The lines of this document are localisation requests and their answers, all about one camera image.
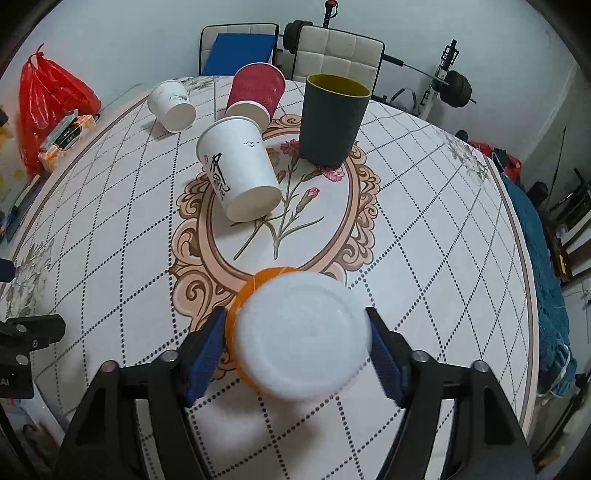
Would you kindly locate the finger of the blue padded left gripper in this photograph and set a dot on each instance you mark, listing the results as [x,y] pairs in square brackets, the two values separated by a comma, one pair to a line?
[7,270]

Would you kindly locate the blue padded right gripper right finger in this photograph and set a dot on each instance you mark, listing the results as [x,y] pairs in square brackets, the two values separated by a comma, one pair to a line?
[391,356]

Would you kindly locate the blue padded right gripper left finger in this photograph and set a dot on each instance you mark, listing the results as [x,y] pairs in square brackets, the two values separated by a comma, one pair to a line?
[199,355]

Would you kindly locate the orange and white paper cup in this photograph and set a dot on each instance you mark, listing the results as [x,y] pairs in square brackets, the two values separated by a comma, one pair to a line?
[296,335]

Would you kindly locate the white paper cup with print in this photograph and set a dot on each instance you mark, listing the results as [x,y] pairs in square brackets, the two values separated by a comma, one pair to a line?
[238,167]

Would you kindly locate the small white paper cup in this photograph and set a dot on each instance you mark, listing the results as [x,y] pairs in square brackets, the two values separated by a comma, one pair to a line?
[169,103]

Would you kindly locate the dark green cup yellow inside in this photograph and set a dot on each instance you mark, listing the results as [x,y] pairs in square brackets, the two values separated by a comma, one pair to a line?
[332,115]

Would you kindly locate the red ribbed paper cup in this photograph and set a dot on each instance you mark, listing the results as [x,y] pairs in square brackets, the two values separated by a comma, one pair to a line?
[255,93]

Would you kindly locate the white diamond pattern tablecloth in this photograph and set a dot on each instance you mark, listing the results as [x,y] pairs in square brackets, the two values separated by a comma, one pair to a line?
[128,243]

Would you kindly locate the orange snack package with phone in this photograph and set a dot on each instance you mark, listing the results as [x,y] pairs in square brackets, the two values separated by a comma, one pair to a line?
[68,131]

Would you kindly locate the blue quilted blanket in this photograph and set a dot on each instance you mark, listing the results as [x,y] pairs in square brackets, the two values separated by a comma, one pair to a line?
[557,364]

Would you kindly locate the red plastic bag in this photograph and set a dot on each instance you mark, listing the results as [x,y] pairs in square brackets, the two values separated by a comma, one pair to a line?
[47,93]

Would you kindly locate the white weight bench rack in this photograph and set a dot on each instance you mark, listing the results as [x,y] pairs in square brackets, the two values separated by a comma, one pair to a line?
[423,105]

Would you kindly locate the white padded chair right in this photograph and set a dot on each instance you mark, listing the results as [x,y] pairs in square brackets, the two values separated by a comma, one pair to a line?
[338,52]

